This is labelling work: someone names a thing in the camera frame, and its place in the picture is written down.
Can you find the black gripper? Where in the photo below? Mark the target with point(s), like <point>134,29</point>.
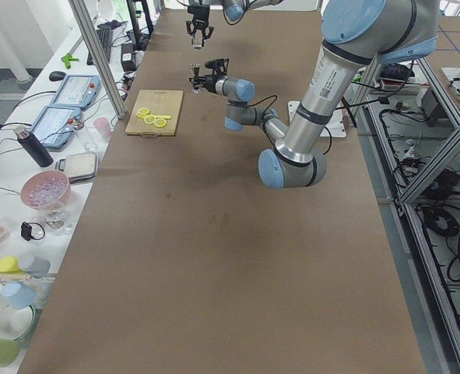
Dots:
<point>209,83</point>
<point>198,19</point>

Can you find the steel double jigger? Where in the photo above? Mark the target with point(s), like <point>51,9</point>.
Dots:
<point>195,67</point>

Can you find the clear glass measuring cup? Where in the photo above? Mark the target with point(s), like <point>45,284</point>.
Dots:
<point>197,41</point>

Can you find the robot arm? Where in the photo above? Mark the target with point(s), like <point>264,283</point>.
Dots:
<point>354,33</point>
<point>233,13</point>

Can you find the pink plastic cup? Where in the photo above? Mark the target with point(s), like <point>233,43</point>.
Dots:
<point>102,125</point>

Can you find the wooden cutting board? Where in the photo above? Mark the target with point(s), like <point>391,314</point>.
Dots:
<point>159,102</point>

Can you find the middle lemon slice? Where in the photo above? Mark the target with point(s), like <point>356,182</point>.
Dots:
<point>149,119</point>

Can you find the far lemon slice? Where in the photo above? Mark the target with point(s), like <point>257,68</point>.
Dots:
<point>142,112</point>

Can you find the black box on desk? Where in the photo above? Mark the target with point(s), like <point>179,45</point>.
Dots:
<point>128,57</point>

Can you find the black keyboard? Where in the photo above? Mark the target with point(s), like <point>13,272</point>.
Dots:
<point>104,36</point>

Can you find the blue teach pendant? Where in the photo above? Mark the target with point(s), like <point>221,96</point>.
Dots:
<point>77,91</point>
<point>53,126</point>

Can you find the green plastic tool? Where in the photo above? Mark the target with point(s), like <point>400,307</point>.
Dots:
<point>68,59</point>

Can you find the black computer mouse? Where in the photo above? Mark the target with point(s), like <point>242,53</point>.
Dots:
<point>56,76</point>

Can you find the metal lidded tray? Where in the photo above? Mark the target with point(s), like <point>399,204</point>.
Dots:
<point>79,167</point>

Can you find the black thermos bottle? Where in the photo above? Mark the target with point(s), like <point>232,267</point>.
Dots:
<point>33,146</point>

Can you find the pink bowl with ice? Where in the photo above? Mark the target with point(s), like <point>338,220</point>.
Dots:
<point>45,188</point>

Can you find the wine glass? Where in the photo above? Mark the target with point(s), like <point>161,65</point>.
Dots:
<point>54,214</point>

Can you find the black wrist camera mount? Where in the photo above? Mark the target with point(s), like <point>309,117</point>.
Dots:
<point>218,66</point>

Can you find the lemon slice near handle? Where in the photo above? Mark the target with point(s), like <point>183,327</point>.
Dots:
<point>160,123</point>

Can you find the aluminium frame post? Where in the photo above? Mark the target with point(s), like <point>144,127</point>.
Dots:
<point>85,24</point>

